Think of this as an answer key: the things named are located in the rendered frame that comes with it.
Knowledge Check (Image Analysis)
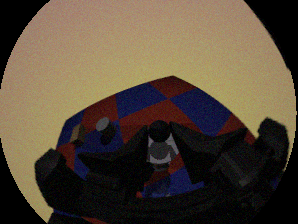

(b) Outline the brown rectangular block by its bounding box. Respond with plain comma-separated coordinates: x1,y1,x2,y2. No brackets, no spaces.
71,124,86,147

